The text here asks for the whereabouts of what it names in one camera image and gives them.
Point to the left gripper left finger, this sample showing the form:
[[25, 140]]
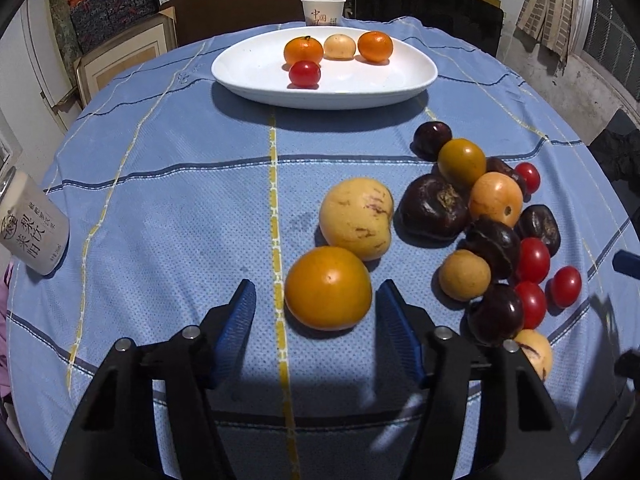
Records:
[[112, 434]]

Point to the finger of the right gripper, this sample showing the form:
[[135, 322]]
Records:
[[627, 263]]

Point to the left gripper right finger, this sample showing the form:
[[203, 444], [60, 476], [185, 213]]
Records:
[[520, 433]]

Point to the red cherry tomato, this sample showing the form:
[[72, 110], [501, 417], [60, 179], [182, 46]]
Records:
[[304, 74], [565, 287], [534, 304], [529, 173], [534, 261]]

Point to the streaked yellow pepino melon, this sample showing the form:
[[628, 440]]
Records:
[[538, 351]]

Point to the dark purple plum front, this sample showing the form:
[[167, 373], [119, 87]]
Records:
[[498, 316]]

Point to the dark purple plum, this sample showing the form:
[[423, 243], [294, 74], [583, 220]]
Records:
[[429, 138], [498, 316]]

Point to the orange persimmon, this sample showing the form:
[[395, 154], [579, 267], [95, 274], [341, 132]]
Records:
[[498, 197]]

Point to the small tan round fruit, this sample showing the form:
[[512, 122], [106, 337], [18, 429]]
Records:
[[464, 276]]

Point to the large dark purple mangosteen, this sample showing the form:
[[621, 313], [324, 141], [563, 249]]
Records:
[[432, 208]]

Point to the large orange-yellow tomato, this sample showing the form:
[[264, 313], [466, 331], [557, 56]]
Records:
[[328, 289]]

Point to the dark purple fruit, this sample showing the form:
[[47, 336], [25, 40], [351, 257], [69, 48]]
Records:
[[495, 164]]

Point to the blue checked tablecloth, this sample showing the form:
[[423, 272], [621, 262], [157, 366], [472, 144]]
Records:
[[176, 190]]

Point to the yellow-green tomato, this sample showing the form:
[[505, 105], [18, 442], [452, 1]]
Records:
[[461, 162]]

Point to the white drink can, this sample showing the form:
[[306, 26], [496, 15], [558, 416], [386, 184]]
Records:
[[33, 228]]

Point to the hanging striped cloth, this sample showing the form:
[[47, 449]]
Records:
[[559, 26]]

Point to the pale yellow small fruit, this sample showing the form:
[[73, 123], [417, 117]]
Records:
[[339, 47]]

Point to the black chair back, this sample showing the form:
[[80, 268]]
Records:
[[478, 22]]

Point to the framed picture board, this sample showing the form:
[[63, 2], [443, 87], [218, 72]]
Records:
[[138, 44]]

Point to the red cherry tomato on plate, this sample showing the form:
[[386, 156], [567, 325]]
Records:
[[304, 74]]

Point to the orange tangerine with stem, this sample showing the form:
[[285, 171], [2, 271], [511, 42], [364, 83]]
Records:
[[303, 48]]

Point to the white oval plate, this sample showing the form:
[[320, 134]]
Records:
[[255, 69]]

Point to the white paper cup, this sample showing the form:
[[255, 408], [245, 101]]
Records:
[[323, 12]]

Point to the dark wooden chair back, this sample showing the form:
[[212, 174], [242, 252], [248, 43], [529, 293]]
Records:
[[201, 19]]

